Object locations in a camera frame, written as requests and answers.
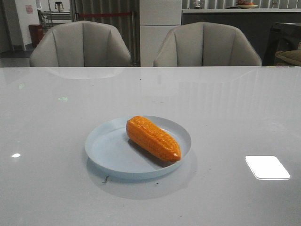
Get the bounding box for grey upholstered chair right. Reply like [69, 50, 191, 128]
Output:
[153, 22, 262, 67]

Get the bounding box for grey counter with white top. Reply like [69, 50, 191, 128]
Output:
[182, 8, 301, 60]

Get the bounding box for light blue round plate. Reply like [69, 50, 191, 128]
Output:
[85, 115, 191, 180]

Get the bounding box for grey upholstered chair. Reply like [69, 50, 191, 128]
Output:
[153, 22, 262, 67]
[30, 21, 131, 67]

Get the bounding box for dark armchair with cushion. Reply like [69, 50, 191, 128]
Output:
[262, 23, 301, 65]

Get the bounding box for barrier post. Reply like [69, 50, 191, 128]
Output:
[131, 11, 137, 65]

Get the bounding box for orange corn cob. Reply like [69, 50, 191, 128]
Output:
[126, 116, 182, 162]

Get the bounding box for red barrier belt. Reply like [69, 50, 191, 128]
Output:
[79, 12, 132, 18]

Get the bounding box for grey upholstered chair left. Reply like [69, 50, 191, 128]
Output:
[30, 21, 131, 67]

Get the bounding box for fruit bowl on counter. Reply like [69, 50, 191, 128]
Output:
[236, 0, 258, 9]

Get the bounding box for red trash bin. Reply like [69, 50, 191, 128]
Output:
[29, 24, 44, 48]

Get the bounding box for white cabinet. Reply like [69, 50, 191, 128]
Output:
[139, 0, 182, 67]

